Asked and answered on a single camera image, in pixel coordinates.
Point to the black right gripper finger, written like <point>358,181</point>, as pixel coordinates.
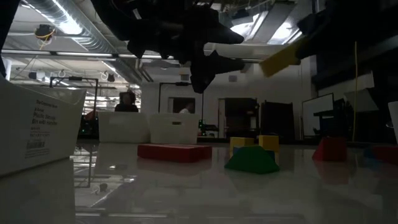
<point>312,23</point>
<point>305,48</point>

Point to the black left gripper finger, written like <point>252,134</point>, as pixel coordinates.
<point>228,36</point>
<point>206,70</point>

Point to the yellow cube block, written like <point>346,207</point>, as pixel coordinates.
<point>241,141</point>
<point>269,142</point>

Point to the green triangular block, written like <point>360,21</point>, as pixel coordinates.
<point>252,161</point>

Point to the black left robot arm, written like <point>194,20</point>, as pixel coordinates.
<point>4,18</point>

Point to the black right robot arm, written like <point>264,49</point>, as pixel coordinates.
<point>385,15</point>

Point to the person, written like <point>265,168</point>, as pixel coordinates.
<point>126,104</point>
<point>186,109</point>

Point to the dark cabinet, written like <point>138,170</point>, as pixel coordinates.
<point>239,115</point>
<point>278,121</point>

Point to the whiteboard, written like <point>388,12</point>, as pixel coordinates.
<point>317,109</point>

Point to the white plastic storage bin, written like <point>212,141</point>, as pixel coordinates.
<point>174,130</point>
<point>37,130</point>
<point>122,127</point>
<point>394,119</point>

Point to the black ceiling spotlight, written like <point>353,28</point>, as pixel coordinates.
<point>111,77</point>

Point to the white tilted panel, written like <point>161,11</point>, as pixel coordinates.
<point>362,101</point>

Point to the red flat block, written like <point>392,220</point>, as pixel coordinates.
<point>169,154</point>
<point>207,152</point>

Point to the long horizontal ceiling pipe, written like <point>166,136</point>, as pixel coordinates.
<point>77,54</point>

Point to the black ceiling device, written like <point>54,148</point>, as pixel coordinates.
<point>44,32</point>

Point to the white column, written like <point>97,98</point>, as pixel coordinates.
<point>7,70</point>

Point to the rectangular metal ceiling duct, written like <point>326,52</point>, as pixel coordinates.
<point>280,25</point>

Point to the black gantry frame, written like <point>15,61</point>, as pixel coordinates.
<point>160,99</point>

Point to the long spiral ceiling duct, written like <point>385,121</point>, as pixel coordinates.
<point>81,34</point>

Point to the black metal rack frame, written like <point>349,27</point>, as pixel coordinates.
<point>95,93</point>

